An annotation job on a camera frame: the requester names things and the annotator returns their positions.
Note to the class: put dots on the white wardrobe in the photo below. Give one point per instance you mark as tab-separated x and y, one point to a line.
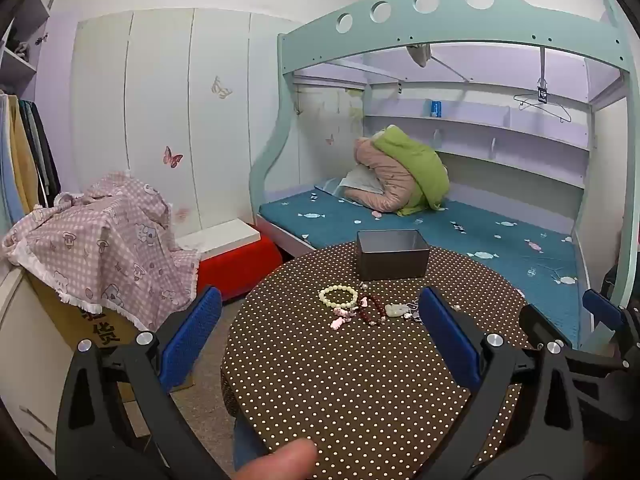
160	110

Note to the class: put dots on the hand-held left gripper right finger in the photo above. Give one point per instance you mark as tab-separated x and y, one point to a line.
445	330

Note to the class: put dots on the grey metal box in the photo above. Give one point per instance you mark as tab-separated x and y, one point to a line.
392	260

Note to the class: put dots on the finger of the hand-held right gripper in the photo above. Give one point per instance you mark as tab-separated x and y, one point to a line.
537	322
600	305

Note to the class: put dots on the lilac wall shelf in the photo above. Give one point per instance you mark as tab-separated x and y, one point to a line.
475	135

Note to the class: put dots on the red storage ottoman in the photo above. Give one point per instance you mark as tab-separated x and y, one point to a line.
235	270

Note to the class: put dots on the small blue box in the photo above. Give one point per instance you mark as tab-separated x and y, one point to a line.
436	108

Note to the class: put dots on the grey hanging cloth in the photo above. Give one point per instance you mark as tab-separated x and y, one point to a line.
420	55

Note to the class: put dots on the green padded jacket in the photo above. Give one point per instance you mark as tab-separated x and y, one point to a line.
420	170

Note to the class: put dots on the pale jade pendant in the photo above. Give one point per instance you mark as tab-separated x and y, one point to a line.
395	310

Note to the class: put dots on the teal bunk bed frame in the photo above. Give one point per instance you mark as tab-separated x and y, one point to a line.
450	30

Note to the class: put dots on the white board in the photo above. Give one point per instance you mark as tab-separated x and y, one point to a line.
215	237

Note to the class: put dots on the black hanging tag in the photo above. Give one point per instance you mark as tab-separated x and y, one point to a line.
541	95

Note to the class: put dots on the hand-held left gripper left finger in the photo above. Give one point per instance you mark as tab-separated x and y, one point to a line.
192	335

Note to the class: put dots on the round brown polka-dot table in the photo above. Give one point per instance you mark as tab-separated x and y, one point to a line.
350	385

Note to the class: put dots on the pink padded jacket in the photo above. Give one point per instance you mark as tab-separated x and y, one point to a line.
385	180

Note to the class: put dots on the dark hanging garment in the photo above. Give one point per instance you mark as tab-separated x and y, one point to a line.
46	160

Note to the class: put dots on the white pillow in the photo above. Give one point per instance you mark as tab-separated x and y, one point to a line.
357	180

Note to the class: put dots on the yellow hanging garment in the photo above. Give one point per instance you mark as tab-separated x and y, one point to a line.
24	160

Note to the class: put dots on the beige butterfly sticker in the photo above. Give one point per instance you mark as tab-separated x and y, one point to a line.
221	89

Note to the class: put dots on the white drawer cabinet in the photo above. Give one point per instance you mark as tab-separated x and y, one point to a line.
20	360

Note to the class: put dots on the blue candy print mattress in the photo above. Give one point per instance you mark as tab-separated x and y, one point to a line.
475	250

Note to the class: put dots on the pink checked cartoon cloth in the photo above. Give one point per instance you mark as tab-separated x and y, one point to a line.
100	250

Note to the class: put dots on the cardboard box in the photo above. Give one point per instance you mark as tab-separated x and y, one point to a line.
85	325

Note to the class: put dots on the lilac shelf unit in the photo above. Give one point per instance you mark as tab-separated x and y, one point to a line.
20	25

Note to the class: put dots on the light blue hanging garment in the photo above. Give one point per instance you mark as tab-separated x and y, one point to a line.
7	170

